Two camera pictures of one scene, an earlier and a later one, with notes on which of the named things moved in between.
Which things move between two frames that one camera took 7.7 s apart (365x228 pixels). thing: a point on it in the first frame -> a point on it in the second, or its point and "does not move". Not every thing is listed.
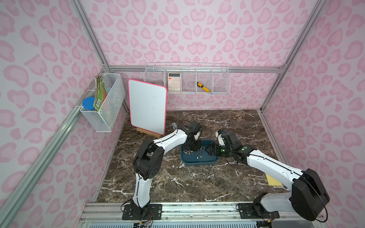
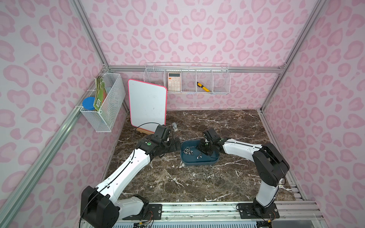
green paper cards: [100, 92] does not move
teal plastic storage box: [199, 157] does not move
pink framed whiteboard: [148, 103] does not move
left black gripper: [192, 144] -> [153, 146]
